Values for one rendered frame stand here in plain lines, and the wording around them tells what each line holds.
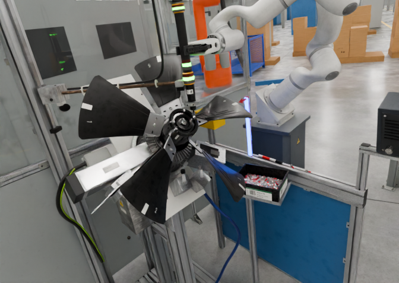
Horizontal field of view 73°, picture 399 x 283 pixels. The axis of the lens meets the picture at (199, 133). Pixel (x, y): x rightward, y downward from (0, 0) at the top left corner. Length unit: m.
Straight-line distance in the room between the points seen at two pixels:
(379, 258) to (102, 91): 1.95
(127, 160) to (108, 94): 0.25
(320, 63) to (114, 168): 1.06
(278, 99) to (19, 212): 1.51
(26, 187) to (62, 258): 0.51
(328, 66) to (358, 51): 7.10
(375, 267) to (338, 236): 0.75
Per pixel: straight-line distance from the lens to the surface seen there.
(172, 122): 0.98
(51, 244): 1.83
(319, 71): 1.47
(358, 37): 8.51
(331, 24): 1.33
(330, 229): 1.46
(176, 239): 1.41
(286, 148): 1.65
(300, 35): 10.27
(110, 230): 1.95
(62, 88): 1.34
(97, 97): 1.00
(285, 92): 1.61
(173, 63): 1.19
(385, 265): 2.22
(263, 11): 1.14
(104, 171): 1.02
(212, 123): 1.52
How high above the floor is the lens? 1.56
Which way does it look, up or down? 22 degrees down
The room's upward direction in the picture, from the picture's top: 8 degrees counter-clockwise
